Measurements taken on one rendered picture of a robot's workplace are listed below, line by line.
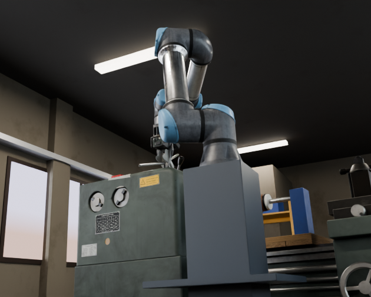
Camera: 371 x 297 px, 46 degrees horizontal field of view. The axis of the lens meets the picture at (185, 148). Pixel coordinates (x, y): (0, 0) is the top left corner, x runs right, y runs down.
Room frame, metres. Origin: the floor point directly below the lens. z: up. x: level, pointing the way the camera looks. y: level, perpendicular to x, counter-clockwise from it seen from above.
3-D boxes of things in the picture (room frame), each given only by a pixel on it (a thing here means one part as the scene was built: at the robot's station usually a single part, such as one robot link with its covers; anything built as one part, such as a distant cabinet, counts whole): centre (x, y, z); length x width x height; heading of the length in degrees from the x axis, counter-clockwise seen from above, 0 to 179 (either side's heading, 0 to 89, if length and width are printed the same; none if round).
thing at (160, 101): (1.92, 0.08, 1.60); 0.11 x 0.11 x 0.08; 9
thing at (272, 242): (1.87, -0.41, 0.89); 0.36 x 0.30 x 0.04; 149
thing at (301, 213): (1.83, -0.47, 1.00); 0.08 x 0.06 x 0.23; 149
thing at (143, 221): (2.20, 0.18, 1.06); 0.59 x 0.48 x 0.39; 59
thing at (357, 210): (1.46, -0.56, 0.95); 0.07 x 0.04 x 0.04; 149
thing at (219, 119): (1.44, -0.11, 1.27); 0.13 x 0.12 x 0.14; 99
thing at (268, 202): (1.87, -0.40, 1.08); 0.13 x 0.07 x 0.07; 59
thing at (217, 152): (1.44, -0.12, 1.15); 0.15 x 0.15 x 0.10
